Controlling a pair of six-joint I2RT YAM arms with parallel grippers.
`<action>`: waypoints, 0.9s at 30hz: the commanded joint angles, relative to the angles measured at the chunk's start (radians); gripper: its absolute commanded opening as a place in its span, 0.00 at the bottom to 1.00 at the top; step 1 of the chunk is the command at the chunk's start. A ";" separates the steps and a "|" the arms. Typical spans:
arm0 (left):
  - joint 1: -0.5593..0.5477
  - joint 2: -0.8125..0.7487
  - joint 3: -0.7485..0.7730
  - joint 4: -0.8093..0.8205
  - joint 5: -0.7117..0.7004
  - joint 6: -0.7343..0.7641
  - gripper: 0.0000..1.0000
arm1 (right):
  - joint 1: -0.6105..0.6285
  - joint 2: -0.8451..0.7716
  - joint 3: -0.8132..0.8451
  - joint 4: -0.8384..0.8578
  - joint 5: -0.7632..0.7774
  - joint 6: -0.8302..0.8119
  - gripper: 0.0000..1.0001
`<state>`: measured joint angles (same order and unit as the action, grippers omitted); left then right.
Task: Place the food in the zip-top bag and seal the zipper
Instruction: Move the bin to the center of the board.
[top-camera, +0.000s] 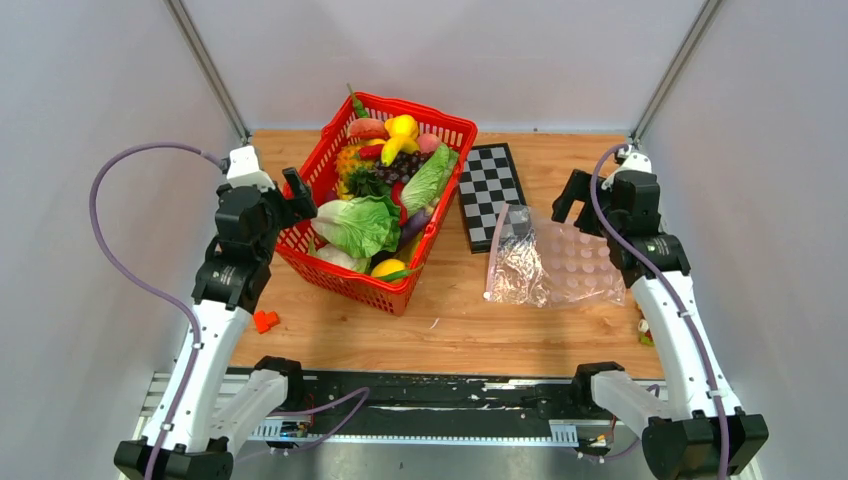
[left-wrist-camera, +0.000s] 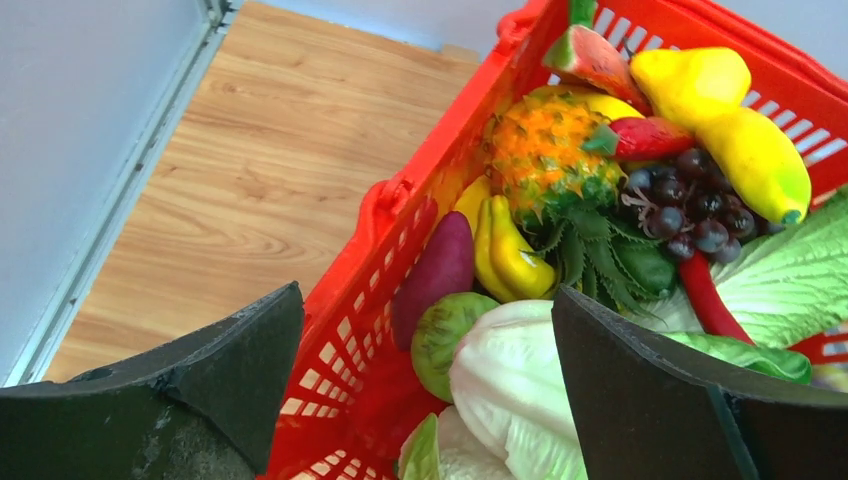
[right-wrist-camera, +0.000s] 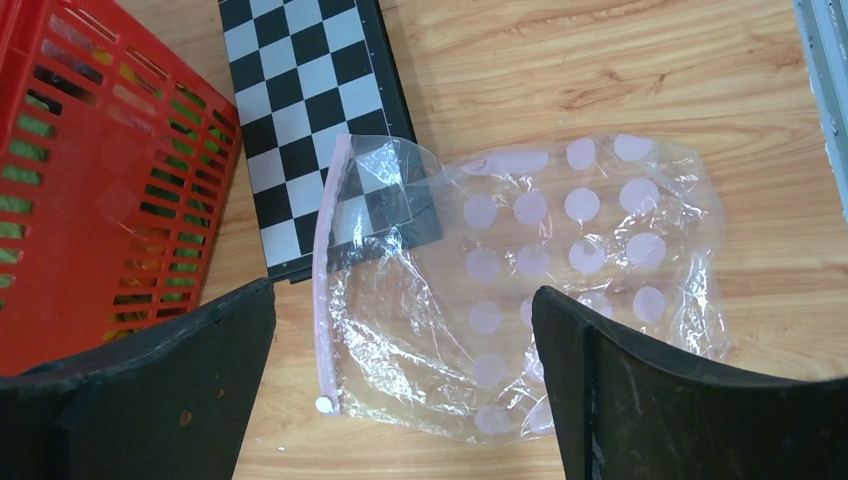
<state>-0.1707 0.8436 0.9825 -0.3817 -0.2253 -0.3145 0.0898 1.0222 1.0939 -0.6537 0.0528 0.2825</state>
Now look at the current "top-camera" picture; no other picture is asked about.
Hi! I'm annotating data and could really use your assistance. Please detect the red plastic basket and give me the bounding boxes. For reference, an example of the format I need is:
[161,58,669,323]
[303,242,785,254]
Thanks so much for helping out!
[276,91,478,315]

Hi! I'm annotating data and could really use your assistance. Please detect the orange toy pineapple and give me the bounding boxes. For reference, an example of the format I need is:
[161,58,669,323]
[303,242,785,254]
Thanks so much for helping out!
[335,141,389,200]

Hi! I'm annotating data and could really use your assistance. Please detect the green lettuce head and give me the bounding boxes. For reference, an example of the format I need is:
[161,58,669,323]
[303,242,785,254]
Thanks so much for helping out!
[311,196,401,259]

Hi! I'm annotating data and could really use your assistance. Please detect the clear zip top bag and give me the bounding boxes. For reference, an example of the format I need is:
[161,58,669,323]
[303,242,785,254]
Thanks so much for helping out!
[483,204,626,308]

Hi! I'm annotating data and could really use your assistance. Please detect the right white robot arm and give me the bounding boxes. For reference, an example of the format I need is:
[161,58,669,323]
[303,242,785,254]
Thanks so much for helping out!
[552,170,769,479]

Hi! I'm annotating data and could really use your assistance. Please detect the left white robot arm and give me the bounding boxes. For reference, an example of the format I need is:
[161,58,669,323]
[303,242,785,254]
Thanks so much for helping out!
[114,168,317,479]

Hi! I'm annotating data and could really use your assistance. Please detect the white cauliflower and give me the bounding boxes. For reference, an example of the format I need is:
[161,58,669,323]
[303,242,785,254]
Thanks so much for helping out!
[309,244,371,273]

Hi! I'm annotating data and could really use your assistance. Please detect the red chili pepper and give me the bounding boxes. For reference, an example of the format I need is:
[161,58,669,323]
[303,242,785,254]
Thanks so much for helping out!
[357,144,384,161]

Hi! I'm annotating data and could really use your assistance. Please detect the black white checkerboard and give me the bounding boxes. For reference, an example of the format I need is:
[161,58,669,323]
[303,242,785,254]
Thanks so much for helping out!
[459,143,526,254]

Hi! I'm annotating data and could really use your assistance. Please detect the yellow mango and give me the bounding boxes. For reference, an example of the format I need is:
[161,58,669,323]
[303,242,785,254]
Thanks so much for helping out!
[371,259,408,283]

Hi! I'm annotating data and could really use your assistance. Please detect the dark purple grapes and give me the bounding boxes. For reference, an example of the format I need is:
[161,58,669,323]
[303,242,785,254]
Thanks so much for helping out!
[373,151,431,187]

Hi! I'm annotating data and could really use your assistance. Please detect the yellow banana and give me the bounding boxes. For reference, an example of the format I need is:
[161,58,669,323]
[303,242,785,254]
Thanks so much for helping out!
[380,136,420,167]

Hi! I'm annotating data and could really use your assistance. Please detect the small orange block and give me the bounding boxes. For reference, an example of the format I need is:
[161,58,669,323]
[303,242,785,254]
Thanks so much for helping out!
[253,311,280,334]

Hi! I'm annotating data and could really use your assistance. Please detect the green chili pepper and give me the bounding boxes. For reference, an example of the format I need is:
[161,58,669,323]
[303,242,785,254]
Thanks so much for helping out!
[346,83,370,118]

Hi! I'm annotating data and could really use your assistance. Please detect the purple eggplant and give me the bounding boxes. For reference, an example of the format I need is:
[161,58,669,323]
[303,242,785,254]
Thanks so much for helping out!
[397,207,434,251]

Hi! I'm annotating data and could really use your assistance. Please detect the long green cabbage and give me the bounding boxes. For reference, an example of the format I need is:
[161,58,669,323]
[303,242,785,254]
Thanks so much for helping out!
[400,145,459,217]

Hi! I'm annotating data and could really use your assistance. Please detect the yellow lemon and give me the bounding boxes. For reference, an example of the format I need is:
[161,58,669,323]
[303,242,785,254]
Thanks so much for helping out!
[384,114,420,140]

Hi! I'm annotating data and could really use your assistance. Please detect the pink peach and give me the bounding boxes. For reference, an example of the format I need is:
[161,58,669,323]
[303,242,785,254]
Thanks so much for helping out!
[416,133,442,154]

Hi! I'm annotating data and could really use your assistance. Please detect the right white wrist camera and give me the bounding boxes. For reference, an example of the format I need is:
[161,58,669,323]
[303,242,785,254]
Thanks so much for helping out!
[601,145,653,191]

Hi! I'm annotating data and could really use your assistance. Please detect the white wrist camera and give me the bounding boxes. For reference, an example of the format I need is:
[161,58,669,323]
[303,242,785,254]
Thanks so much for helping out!
[226,145,277,193]
[601,145,653,191]

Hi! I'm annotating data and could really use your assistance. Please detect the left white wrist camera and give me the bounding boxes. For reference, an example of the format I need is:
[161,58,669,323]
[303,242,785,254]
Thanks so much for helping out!
[226,145,277,193]

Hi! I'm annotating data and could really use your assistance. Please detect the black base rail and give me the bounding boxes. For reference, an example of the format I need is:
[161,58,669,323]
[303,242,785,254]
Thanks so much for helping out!
[135,370,670,458]

